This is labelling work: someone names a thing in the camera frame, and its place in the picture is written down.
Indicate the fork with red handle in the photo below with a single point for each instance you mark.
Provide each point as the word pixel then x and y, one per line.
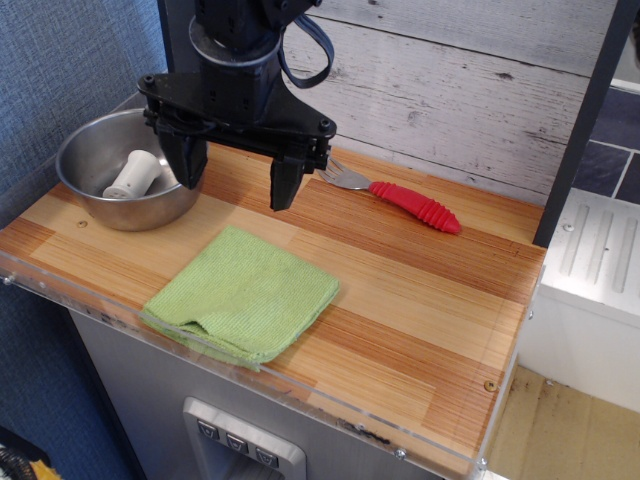
pixel 426 209

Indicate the white ribbed drainboard counter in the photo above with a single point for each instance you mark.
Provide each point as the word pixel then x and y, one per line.
pixel 583 328

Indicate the dark right shelf post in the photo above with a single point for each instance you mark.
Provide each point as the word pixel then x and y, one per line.
pixel 604 69

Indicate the stainless steel bowl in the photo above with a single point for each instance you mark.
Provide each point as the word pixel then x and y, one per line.
pixel 91 158

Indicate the green cloth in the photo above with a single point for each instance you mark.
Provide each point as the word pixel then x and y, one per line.
pixel 242 300

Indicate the clear acrylic table edge guard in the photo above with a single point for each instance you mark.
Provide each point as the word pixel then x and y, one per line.
pixel 452 324

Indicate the silver toy fridge cabinet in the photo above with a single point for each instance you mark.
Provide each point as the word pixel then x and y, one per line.
pixel 319 411

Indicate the white salt shaker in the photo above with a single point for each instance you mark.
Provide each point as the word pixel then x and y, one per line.
pixel 137 175

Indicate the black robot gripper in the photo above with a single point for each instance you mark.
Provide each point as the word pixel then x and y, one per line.
pixel 250 108

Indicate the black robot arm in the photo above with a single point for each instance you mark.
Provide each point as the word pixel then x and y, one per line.
pixel 247 32

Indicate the silver dispenser button panel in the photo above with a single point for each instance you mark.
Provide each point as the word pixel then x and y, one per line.
pixel 227 447

